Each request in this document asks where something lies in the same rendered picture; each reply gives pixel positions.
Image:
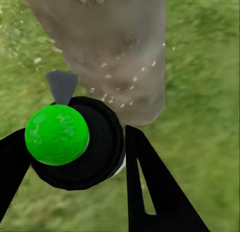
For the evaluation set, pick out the tree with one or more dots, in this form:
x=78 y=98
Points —
x=99 y=34

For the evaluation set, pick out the pesticide atomizer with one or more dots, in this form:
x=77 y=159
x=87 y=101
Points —
x=76 y=142

